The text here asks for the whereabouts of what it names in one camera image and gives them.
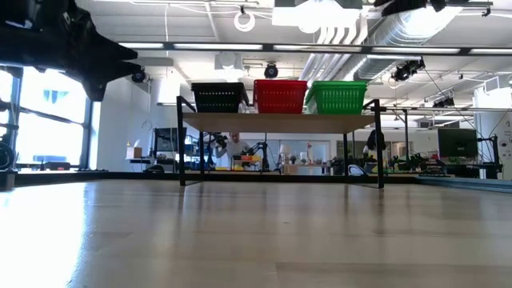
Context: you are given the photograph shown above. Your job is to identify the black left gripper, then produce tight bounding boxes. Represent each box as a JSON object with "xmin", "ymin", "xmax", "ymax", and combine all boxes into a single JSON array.
[{"xmin": 0, "ymin": 0, "xmax": 143, "ymax": 102}]

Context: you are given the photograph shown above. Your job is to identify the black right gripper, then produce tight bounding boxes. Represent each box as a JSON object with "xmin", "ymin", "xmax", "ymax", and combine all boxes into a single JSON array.
[{"xmin": 375, "ymin": 0, "xmax": 447, "ymax": 18}]

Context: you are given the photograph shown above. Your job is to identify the wooden shelf with black legs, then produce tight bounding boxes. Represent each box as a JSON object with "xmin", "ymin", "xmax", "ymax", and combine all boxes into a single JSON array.
[{"xmin": 176, "ymin": 94, "xmax": 386, "ymax": 190}]

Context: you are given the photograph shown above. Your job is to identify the black ceiling device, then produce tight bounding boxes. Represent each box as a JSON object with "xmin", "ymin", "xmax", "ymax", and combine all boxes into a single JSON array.
[{"xmin": 390, "ymin": 58, "xmax": 426, "ymax": 83}]

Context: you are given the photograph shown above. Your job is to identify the white ceiling pipes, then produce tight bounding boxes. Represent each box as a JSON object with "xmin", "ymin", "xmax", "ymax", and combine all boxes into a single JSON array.
[{"xmin": 299, "ymin": 23, "xmax": 369, "ymax": 87}]

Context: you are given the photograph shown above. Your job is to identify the small black monitor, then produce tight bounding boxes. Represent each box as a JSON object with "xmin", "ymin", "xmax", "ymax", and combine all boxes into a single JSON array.
[{"xmin": 154, "ymin": 127, "xmax": 180, "ymax": 154}]

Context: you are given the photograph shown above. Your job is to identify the long ceiling light bar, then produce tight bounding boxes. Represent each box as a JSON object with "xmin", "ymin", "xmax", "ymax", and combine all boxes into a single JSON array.
[{"xmin": 118, "ymin": 38, "xmax": 512, "ymax": 57}]

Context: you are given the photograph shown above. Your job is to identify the person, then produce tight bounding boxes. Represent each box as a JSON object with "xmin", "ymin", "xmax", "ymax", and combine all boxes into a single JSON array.
[
  {"xmin": 362, "ymin": 129, "xmax": 387, "ymax": 163},
  {"xmin": 214, "ymin": 133, "xmax": 251, "ymax": 171}
]

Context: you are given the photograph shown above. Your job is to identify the large black monitor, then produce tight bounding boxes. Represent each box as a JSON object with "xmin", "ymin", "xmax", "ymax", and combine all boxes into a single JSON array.
[{"xmin": 437, "ymin": 127, "xmax": 479, "ymax": 159}]

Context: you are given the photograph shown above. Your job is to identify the silver ventilation duct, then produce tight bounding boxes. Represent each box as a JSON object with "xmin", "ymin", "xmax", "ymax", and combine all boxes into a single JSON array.
[{"xmin": 351, "ymin": 0, "xmax": 465, "ymax": 83}]

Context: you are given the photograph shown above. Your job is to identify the black window frame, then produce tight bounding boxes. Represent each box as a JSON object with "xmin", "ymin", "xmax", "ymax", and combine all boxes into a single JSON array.
[{"xmin": 0, "ymin": 66, "xmax": 97, "ymax": 171}]

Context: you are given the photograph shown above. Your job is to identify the black aluminium table frame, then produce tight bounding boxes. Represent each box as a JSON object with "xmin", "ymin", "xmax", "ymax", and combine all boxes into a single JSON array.
[{"xmin": 0, "ymin": 170, "xmax": 512, "ymax": 195}]

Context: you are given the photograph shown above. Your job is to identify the white cable coil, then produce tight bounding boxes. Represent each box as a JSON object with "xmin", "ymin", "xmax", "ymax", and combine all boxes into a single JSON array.
[{"xmin": 233, "ymin": 9, "xmax": 257, "ymax": 34}]

